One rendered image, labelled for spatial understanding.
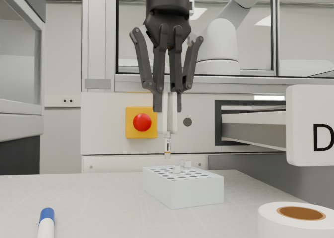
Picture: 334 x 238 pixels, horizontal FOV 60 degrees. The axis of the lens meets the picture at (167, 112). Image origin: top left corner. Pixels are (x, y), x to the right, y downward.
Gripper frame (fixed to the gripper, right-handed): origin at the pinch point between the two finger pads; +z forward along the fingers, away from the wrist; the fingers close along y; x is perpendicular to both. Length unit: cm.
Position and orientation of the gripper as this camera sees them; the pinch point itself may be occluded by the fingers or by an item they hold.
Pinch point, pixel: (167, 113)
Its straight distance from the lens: 48.9
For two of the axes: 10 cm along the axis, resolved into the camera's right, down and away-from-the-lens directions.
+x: 3.9, -0.2, -9.2
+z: 0.0, 10.0, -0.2
